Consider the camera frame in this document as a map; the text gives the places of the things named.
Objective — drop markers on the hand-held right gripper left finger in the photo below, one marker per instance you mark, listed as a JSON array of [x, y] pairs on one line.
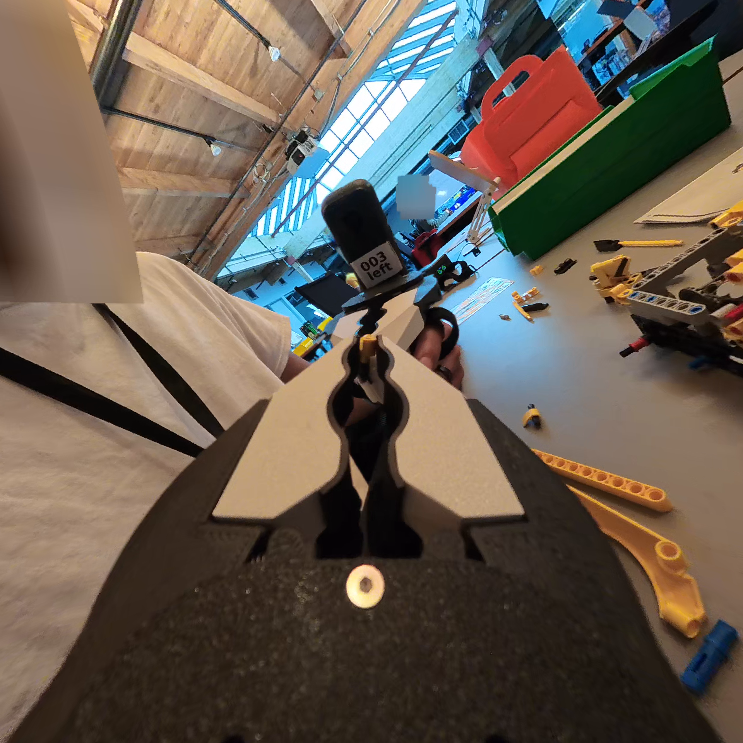
[[278, 464]]

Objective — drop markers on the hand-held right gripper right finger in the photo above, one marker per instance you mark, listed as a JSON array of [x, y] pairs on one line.
[[458, 464]]

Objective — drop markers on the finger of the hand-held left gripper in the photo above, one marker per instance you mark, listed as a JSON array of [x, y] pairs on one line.
[[403, 319], [345, 328]]

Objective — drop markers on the small yellow connector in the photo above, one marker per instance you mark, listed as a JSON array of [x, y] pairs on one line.
[[368, 348]]

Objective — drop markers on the yellow curved arch piece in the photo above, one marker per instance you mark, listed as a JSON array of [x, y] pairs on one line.
[[676, 592]]

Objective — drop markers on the yellow black toy car model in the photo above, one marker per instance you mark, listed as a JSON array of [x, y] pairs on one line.
[[673, 302]]

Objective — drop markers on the person's left hand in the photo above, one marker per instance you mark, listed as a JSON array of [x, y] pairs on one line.
[[432, 357]]

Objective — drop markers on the red office chair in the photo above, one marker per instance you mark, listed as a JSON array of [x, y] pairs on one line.
[[426, 249]]

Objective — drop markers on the printed sticker sheet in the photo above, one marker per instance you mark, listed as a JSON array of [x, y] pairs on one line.
[[482, 299]]

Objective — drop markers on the small black toy piece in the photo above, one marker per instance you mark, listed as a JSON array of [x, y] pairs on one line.
[[537, 306], [565, 266]]

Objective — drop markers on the long yellow holed beam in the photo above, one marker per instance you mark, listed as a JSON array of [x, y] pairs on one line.
[[603, 480]]

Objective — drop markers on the orange carry bag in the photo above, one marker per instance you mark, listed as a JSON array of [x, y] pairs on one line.
[[551, 127]]

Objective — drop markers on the yellow axle with black end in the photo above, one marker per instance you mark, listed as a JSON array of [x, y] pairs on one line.
[[650, 242]]

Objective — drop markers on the green storage bin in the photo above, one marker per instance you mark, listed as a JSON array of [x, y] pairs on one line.
[[638, 168]]

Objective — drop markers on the blue pin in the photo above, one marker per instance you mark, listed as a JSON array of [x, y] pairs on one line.
[[708, 656]]

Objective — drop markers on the building instruction booklet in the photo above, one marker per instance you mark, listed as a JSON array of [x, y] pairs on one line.
[[696, 197]]

